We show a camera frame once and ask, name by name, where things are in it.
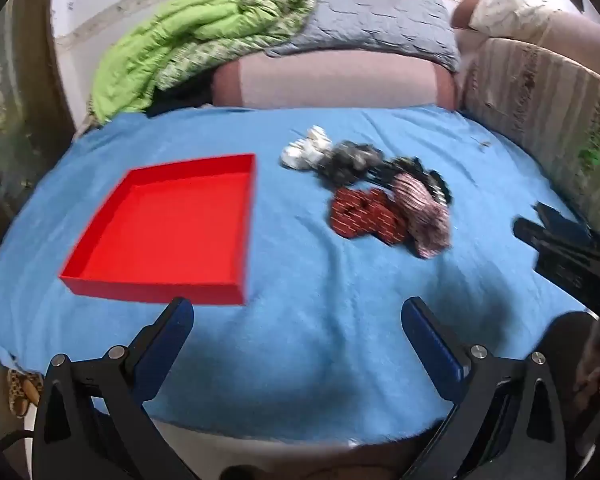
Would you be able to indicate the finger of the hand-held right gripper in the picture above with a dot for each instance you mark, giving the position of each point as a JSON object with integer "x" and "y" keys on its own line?
{"x": 555, "y": 246}
{"x": 560, "y": 220}

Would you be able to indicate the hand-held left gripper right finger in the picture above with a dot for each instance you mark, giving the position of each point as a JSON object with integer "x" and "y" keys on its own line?
{"x": 426, "y": 332}

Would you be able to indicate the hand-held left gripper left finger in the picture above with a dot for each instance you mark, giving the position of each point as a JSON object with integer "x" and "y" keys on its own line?
{"x": 174, "y": 331}

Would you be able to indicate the red shallow box tray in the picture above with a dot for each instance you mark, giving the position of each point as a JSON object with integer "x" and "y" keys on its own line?
{"x": 165, "y": 232}

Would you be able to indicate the pink striped scrunchie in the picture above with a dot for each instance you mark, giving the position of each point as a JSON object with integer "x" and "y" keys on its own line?
{"x": 422, "y": 210}

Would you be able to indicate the dark red patterned scrunchie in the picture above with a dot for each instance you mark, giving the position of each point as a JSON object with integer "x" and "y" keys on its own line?
{"x": 365, "y": 217}

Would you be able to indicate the black lace headband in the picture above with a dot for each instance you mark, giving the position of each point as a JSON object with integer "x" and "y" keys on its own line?
{"x": 415, "y": 166}

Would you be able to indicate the grey black scrunchie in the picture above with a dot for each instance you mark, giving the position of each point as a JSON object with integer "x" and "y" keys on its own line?
{"x": 342, "y": 162}

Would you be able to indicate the white patterned scrunchie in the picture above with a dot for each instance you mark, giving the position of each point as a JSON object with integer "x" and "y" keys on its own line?
{"x": 305, "y": 152}

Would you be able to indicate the striped sofa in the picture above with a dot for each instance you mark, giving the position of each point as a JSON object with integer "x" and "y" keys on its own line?
{"x": 540, "y": 110}

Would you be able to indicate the blue blanket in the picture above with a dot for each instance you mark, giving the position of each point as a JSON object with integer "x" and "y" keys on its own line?
{"x": 305, "y": 335}

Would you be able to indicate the leopard print slipper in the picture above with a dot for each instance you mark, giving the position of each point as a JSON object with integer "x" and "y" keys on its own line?
{"x": 22, "y": 392}

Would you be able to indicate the white patterned cloth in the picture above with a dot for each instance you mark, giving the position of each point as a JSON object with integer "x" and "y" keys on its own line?
{"x": 507, "y": 12}

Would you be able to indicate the dark cloth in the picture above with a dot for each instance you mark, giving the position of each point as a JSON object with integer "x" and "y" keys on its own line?
{"x": 180, "y": 102}

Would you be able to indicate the ornate glass door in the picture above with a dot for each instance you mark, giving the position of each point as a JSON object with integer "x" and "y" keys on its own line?
{"x": 15, "y": 125}

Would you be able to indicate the pink cushion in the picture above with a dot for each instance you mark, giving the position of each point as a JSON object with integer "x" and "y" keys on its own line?
{"x": 330, "y": 80}

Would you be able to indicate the grey quilted pillow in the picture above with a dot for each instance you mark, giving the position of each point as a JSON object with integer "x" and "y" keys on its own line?
{"x": 375, "y": 15}

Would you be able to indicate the green quilt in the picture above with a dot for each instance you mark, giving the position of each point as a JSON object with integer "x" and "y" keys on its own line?
{"x": 170, "y": 45}

